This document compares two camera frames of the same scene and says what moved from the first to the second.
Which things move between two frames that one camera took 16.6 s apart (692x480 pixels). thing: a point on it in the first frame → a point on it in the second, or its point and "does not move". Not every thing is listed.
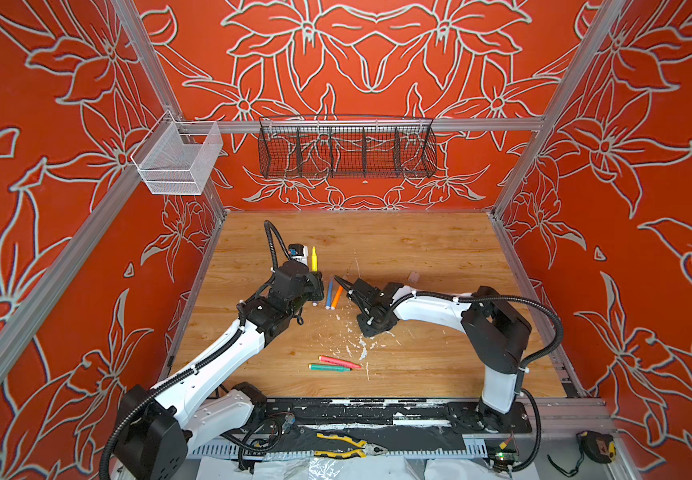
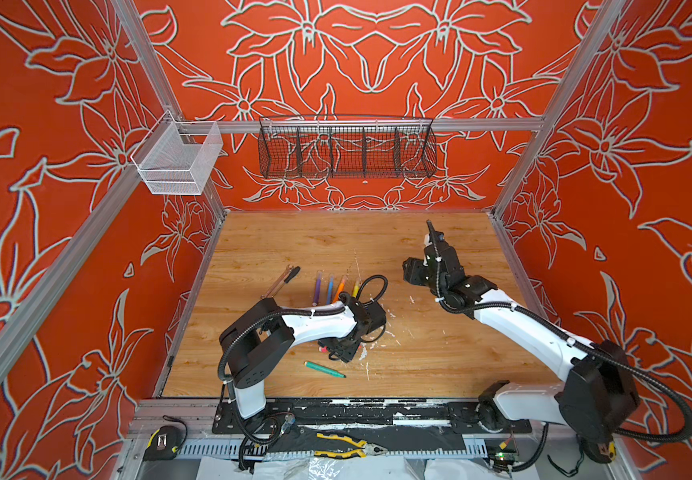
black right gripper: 366,333 → 412,269
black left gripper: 314,281 → 348,355
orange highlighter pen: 337,297 does not move
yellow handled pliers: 365,448 does not move
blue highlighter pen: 329,294 does not move
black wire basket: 347,146 does not move
